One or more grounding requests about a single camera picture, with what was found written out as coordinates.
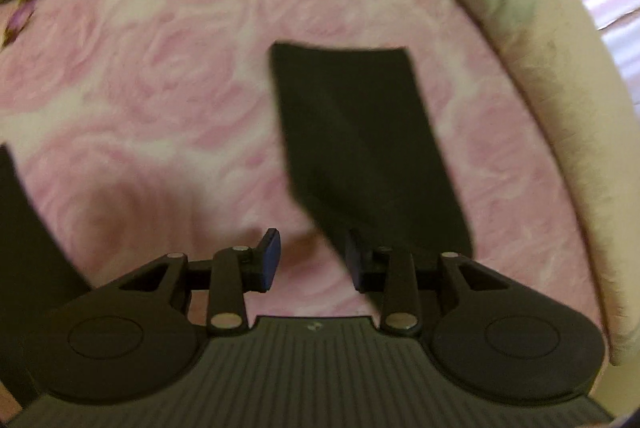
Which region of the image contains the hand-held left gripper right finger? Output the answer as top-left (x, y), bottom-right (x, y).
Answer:
top-left (346, 228), bottom-right (508, 338)

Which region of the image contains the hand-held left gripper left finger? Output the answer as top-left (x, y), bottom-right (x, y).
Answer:
top-left (120, 228), bottom-right (282, 338)

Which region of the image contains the pink rose blanket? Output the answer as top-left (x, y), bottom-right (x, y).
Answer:
top-left (0, 0), bottom-right (621, 409)

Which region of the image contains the cream and grey quilt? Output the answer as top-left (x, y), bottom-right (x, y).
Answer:
top-left (365, 0), bottom-right (640, 414)

